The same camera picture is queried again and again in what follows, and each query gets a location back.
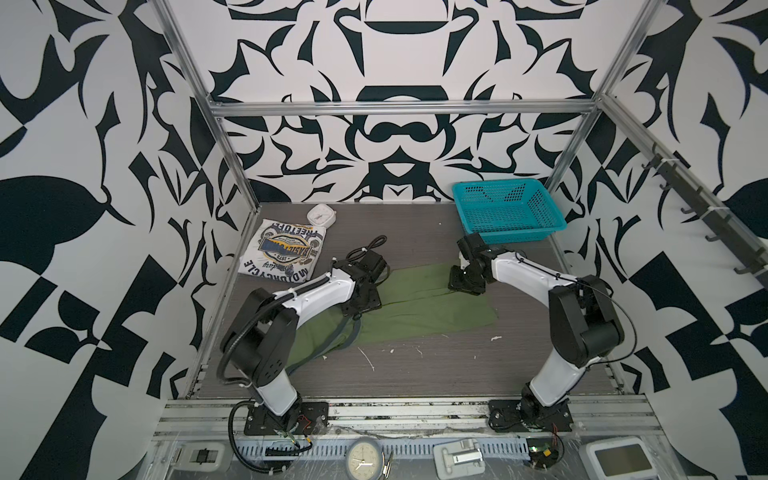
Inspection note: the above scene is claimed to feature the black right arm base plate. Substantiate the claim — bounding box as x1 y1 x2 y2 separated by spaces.
488 396 573 433

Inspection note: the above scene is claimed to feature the aluminium cage frame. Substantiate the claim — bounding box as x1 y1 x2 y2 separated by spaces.
157 1 767 404

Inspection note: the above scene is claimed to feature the white digital display device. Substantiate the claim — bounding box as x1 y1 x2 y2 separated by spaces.
579 436 659 480

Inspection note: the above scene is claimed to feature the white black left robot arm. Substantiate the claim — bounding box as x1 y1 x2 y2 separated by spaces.
216 248 389 418

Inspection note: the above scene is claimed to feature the black wall hook rail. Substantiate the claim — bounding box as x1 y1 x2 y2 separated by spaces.
643 142 767 290

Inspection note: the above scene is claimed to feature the green tank top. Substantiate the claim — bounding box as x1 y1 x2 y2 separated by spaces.
287 264 497 374

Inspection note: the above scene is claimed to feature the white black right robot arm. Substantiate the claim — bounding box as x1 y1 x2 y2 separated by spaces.
448 233 626 431

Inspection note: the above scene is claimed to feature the round analog clock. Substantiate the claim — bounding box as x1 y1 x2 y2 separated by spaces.
345 438 384 480

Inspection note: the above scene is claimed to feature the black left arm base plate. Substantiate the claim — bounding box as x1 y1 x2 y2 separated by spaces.
244 400 329 436

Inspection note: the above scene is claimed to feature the teal plastic basket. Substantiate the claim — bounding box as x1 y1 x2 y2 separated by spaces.
452 178 567 245

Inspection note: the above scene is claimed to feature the grey switch box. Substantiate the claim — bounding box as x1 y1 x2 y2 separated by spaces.
173 442 232 473

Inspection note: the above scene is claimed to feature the white plastic latch device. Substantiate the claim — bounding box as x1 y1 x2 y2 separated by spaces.
433 439 486 480

